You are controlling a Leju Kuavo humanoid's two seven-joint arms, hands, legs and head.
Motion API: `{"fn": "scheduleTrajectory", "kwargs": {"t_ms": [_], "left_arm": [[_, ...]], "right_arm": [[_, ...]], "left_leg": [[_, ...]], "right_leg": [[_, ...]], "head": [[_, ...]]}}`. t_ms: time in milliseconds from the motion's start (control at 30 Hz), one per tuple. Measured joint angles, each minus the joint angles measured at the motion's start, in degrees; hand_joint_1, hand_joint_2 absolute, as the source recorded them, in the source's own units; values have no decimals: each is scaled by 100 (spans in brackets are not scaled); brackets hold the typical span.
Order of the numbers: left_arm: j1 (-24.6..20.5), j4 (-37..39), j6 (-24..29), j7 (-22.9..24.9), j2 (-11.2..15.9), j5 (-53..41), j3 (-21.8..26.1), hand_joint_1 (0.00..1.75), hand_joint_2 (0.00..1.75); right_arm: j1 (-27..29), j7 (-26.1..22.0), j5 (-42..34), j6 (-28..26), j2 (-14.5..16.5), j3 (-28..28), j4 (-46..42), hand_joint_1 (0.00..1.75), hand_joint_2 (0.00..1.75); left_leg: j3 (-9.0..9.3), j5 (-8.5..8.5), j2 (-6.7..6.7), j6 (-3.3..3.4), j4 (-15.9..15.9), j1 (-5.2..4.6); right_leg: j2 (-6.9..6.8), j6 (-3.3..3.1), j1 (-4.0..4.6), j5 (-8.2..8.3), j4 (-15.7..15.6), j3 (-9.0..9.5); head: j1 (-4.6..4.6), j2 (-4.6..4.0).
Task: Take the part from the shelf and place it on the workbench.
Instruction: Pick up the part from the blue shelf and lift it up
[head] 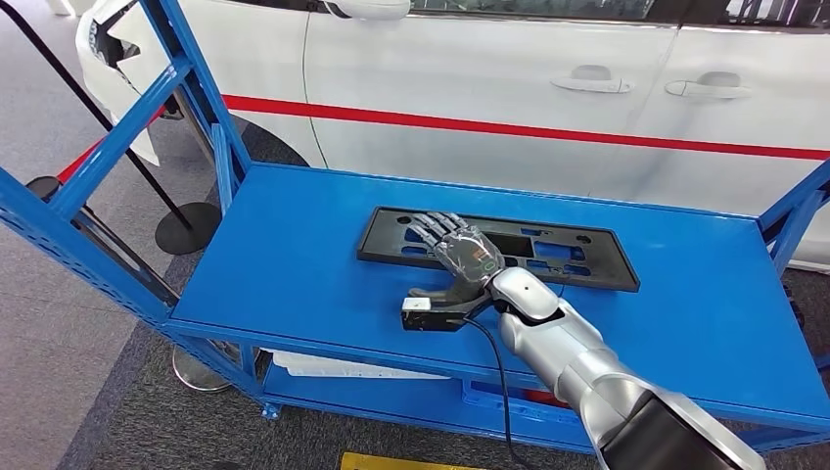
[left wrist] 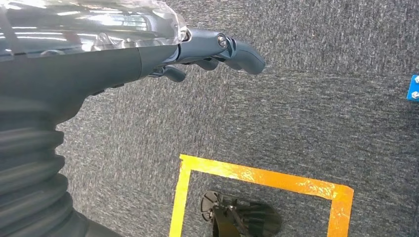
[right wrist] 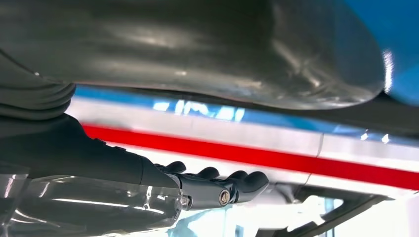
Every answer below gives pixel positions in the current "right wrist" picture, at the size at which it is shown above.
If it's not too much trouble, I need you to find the white car with red stripe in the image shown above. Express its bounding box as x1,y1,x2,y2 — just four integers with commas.
65,98,419,237

